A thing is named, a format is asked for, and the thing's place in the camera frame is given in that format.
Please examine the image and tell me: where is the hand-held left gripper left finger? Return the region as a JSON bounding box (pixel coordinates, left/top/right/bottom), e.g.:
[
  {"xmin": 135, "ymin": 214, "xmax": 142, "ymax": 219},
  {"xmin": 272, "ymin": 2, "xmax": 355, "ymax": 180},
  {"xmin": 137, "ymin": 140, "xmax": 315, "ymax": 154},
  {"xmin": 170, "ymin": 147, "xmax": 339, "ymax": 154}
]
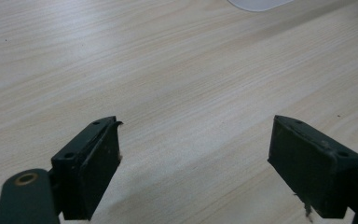
[{"xmin": 50, "ymin": 116, "xmax": 124, "ymax": 221}]

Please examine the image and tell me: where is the white plate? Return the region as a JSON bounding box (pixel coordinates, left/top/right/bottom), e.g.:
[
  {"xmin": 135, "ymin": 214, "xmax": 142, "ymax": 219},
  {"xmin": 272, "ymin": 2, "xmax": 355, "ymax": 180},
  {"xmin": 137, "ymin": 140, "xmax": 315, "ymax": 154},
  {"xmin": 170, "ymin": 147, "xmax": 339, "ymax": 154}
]
[{"xmin": 227, "ymin": 0, "xmax": 294, "ymax": 13}]

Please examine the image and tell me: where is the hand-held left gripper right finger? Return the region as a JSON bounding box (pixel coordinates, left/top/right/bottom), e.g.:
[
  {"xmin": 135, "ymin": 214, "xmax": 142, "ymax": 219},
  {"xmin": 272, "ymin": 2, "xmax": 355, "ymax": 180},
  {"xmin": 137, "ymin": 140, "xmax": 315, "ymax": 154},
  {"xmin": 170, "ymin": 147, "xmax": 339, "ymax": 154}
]
[{"xmin": 267, "ymin": 114, "xmax": 358, "ymax": 219}]

